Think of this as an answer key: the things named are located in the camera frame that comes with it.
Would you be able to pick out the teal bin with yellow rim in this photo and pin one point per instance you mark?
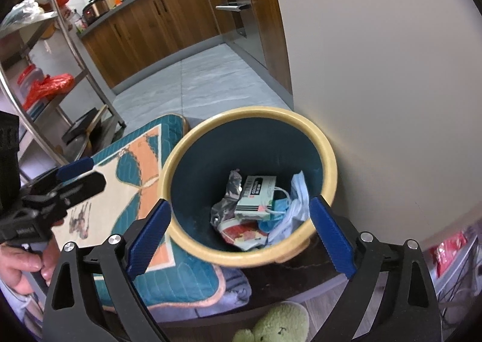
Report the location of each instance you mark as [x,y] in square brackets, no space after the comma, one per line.
[211,161]

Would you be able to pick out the steel shelf rack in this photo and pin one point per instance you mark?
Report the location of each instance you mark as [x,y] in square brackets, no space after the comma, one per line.
[81,59]

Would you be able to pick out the white plastic bag blue print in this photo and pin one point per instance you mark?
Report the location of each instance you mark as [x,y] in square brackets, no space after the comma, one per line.
[288,229]

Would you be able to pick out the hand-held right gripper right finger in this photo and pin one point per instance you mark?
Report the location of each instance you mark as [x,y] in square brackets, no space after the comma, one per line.
[331,236]

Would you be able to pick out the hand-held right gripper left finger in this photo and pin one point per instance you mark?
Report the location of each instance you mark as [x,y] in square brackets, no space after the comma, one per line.
[148,238]

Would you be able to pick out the white medicine box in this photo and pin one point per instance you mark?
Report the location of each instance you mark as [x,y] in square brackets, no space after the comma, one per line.
[256,191]

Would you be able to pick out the round dark pan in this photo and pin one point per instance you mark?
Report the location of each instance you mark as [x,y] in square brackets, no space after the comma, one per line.
[81,146]

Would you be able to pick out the steel built-in oven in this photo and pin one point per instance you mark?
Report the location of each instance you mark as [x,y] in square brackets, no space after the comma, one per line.
[244,25]

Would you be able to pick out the dark rice cooker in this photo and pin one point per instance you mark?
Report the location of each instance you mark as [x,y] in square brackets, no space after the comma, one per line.
[96,10]

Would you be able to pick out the black flat tray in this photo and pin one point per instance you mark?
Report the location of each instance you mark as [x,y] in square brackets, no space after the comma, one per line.
[81,125]

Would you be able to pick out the red lidded plastic jar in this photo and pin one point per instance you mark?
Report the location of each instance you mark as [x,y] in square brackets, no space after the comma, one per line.
[27,80]

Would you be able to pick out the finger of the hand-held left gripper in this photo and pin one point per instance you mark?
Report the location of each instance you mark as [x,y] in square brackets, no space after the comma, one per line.
[75,168]
[86,185]

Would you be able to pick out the red printed bag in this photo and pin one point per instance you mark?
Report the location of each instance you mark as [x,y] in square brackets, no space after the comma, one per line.
[450,251]

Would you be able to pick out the person's left hand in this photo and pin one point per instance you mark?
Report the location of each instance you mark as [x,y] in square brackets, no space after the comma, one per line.
[22,263]

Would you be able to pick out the teal orange printed cushion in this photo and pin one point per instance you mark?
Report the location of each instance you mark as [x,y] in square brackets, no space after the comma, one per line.
[128,172]

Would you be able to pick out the green plush toy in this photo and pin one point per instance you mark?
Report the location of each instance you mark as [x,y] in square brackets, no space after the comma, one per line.
[278,321]

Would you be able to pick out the wooden kitchen cabinet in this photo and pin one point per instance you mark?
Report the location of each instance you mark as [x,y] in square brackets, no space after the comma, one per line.
[150,33]

